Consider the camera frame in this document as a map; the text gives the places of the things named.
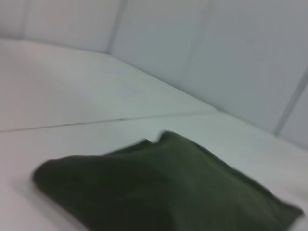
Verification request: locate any dark green t-shirt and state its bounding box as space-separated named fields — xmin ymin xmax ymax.
xmin=33 ymin=130 xmax=304 ymax=231

